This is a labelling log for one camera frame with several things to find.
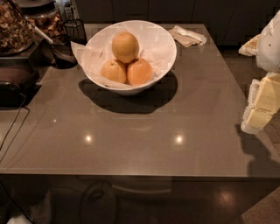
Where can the white ceramic bowl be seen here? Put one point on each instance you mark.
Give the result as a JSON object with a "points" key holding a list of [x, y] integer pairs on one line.
{"points": [[163, 43]]}

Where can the black appliance on left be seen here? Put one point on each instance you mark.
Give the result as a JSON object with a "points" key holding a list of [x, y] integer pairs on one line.
{"points": [[18, 84]]}

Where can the white paper bowl liner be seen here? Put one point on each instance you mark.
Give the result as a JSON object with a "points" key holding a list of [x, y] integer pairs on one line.
{"points": [[90, 58]]}

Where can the glass jar of dried snacks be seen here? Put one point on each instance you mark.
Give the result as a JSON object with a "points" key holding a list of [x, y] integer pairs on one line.
{"points": [[15, 33]]}

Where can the dark round cup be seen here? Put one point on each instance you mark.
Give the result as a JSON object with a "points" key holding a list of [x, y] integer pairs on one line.
{"points": [[62, 52]]}

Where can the black wire mesh cup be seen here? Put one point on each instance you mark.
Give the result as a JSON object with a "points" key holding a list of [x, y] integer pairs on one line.
{"points": [[76, 30]]}

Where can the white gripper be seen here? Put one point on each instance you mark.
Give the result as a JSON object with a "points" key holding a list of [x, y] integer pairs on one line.
{"points": [[269, 46]]}

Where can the folded paper napkins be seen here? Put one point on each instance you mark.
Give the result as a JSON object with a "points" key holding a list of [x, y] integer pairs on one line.
{"points": [[187, 38]]}

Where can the orange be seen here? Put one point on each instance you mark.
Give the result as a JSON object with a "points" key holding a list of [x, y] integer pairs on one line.
{"points": [[125, 47], [139, 72], [114, 70]]}

